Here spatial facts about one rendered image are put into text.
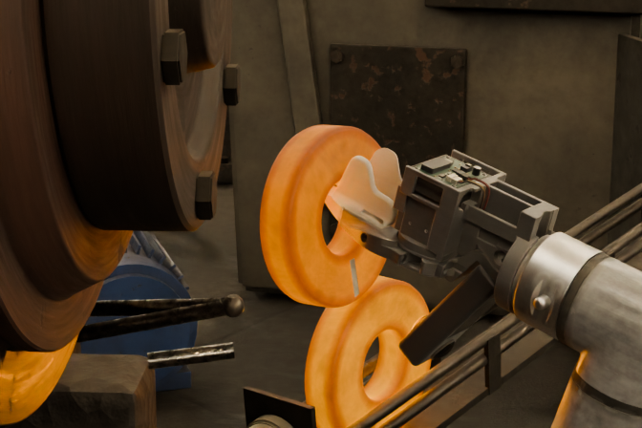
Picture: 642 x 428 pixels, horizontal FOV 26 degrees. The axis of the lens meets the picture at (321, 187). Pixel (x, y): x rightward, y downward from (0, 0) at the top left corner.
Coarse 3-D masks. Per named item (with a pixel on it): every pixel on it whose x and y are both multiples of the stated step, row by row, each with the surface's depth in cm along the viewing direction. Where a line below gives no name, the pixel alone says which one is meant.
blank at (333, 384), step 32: (384, 288) 123; (320, 320) 121; (352, 320) 120; (384, 320) 124; (416, 320) 128; (320, 352) 120; (352, 352) 121; (384, 352) 129; (320, 384) 120; (352, 384) 121; (384, 384) 128; (320, 416) 121; (352, 416) 122
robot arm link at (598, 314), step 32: (608, 256) 104; (576, 288) 102; (608, 288) 101; (640, 288) 100; (576, 320) 102; (608, 320) 100; (640, 320) 99; (608, 352) 100; (640, 352) 99; (608, 384) 100; (640, 384) 100
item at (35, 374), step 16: (0, 352) 65; (16, 352) 68; (32, 352) 71; (64, 352) 77; (0, 368) 65; (16, 368) 68; (32, 368) 71; (48, 368) 74; (64, 368) 77; (0, 384) 65; (16, 384) 68; (32, 384) 71; (48, 384) 74; (0, 400) 65; (16, 400) 68; (32, 400) 71; (0, 416) 65; (16, 416) 68
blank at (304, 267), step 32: (320, 128) 117; (352, 128) 118; (288, 160) 114; (320, 160) 114; (288, 192) 112; (320, 192) 115; (288, 224) 112; (320, 224) 115; (288, 256) 113; (320, 256) 115; (352, 256) 119; (288, 288) 115; (320, 288) 116; (352, 288) 119
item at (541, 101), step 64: (256, 0) 346; (320, 0) 341; (384, 0) 336; (448, 0) 324; (512, 0) 319; (576, 0) 315; (640, 0) 311; (256, 64) 350; (320, 64) 345; (384, 64) 339; (448, 64) 334; (512, 64) 331; (576, 64) 326; (256, 128) 354; (384, 128) 342; (448, 128) 338; (512, 128) 334; (576, 128) 330; (256, 192) 358; (576, 192) 333; (256, 256) 362
